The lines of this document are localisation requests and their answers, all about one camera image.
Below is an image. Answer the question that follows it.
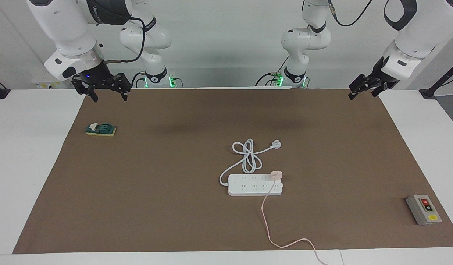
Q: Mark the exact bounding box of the white power strip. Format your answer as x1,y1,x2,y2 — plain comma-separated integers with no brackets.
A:
228,174,283,196

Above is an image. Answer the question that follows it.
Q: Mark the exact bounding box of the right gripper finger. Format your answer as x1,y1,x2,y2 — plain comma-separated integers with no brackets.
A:
71,74,99,103
113,73,132,102

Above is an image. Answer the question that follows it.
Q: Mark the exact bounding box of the grey push-button switch box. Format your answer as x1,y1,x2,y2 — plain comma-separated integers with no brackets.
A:
406,194,442,226

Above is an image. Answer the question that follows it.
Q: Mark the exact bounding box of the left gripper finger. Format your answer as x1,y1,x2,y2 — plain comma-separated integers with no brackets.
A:
347,74,375,100
371,83,389,98

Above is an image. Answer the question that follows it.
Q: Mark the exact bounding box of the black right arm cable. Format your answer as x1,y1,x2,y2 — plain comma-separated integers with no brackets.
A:
101,17,145,62

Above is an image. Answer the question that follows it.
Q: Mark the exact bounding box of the black base cable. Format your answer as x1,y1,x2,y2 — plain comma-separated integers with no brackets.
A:
130,71,148,89
254,55,290,88

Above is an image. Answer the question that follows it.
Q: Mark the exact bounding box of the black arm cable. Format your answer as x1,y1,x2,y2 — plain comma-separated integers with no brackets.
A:
101,17,145,62
328,0,372,27

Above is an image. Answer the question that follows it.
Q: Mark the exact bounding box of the pink charging cable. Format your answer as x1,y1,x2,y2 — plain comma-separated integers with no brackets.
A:
261,179,328,265

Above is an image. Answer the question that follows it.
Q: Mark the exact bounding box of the white wall socket box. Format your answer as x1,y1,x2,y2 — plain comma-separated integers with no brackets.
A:
31,73,73,89

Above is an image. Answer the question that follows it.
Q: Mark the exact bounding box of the brown table mat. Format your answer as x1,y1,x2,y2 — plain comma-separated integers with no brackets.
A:
12,88,453,254

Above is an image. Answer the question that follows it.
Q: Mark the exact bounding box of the green knife switch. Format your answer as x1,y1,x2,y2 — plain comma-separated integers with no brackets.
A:
85,123,117,137

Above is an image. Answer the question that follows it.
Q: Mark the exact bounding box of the white power strip cord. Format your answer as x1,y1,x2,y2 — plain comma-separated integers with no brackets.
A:
219,138,283,186

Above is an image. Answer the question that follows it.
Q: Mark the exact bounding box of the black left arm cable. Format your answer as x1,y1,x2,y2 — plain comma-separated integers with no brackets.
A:
328,0,372,27

